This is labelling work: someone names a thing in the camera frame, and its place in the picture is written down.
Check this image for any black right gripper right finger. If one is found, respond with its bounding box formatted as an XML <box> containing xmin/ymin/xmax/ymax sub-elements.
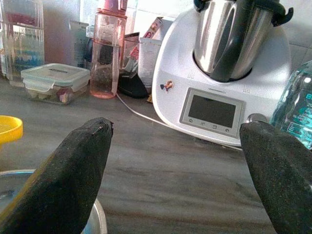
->
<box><xmin>239</xmin><ymin>120</ymin><xmax>312</xmax><ymax>234</ymax></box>

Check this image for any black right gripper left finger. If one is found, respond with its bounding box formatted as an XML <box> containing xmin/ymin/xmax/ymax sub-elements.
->
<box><xmin>0</xmin><ymin>117</ymin><xmax>115</xmax><ymax>234</ymax></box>

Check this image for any steel bowl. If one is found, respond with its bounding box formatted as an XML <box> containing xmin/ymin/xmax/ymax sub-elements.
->
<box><xmin>0</xmin><ymin>169</ymin><xmax>108</xmax><ymax>234</ymax></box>

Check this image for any yellow plastic bowl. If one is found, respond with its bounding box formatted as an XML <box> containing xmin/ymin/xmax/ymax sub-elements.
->
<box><xmin>0</xmin><ymin>115</ymin><xmax>24</xmax><ymax>149</ymax></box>

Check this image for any clear blue-labelled water bottle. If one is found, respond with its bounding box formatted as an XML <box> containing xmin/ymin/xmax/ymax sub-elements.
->
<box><xmin>270</xmin><ymin>60</ymin><xmax>312</xmax><ymax>150</ymax></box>

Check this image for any clear lidded food container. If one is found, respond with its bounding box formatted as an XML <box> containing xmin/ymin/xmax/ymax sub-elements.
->
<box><xmin>20</xmin><ymin>63</ymin><xmax>91</xmax><ymax>105</ymax></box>

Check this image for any black rounded pouch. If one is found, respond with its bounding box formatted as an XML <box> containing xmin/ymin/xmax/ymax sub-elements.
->
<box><xmin>118</xmin><ymin>72</ymin><xmax>149</xmax><ymax>99</ymax></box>

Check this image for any pink clear water bottle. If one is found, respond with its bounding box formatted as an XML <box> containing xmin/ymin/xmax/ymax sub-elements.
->
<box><xmin>89</xmin><ymin>8</ymin><xmax>128</xmax><ymax>99</ymax></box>

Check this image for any tall clear plastic container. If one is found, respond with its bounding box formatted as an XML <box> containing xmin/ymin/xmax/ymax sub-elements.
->
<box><xmin>0</xmin><ymin>0</ymin><xmax>45</xmax><ymax>82</ymax></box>

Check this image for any white printed packet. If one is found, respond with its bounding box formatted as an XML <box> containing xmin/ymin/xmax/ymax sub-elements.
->
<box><xmin>69</xmin><ymin>20</ymin><xmax>90</xmax><ymax>68</ymax></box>

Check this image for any white kitchen machine steel jug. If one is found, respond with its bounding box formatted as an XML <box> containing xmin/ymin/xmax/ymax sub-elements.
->
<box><xmin>151</xmin><ymin>0</ymin><xmax>294</xmax><ymax>147</ymax></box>

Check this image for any printed cardboard carton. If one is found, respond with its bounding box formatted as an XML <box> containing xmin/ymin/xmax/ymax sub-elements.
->
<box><xmin>143</xmin><ymin>17</ymin><xmax>164</xmax><ymax>40</ymax></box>

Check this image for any white power cable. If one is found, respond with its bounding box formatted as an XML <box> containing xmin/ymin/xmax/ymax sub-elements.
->
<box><xmin>116</xmin><ymin>92</ymin><xmax>242</xmax><ymax>150</ymax></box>

